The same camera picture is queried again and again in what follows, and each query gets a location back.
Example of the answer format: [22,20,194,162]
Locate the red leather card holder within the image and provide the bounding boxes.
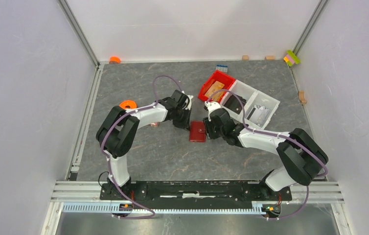
[189,121,206,142]

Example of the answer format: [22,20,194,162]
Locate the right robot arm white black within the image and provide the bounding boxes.
[203,108,328,200]

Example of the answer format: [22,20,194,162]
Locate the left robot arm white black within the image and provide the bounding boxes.
[96,90,193,200]

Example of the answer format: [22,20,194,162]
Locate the black cards in white bin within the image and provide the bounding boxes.
[224,95,247,114]

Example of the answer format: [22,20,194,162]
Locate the silver cards in white bin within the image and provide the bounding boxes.
[247,105,270,126]

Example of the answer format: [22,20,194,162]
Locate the red plastic bin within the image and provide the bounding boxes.
[198,70,236,101]

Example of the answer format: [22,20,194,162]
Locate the white divided plastic bin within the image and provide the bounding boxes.
[220,80,280,129]

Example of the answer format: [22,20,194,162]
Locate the blue white small block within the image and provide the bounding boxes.
[216,65,228,73]

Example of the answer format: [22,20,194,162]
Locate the small orange cap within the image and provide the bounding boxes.
[109,56,121,64]

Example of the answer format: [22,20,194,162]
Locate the wooden piece right edge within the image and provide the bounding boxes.
[298,91,307,105]

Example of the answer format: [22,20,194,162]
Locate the colourful toy brick stack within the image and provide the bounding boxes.
[283,50,301,67]

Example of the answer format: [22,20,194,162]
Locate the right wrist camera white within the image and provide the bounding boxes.
[204,101,221,115]

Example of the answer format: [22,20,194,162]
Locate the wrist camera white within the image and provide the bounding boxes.
[204,101,221,115]
[184,95,194,110]

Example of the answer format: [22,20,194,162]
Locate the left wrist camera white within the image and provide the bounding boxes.
[184,95,194,110]

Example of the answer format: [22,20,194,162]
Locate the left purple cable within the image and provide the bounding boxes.
[99,75,185,220]

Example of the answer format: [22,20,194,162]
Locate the purple cable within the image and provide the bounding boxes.
[99,75,185,220]
[206,89,329,221]

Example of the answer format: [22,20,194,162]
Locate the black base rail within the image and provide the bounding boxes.
[100,180,293,202]

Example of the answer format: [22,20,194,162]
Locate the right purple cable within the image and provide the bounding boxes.
[206,89,329,221]

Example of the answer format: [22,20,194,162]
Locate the grey slotted cable duct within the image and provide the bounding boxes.
[62,201,265,215]

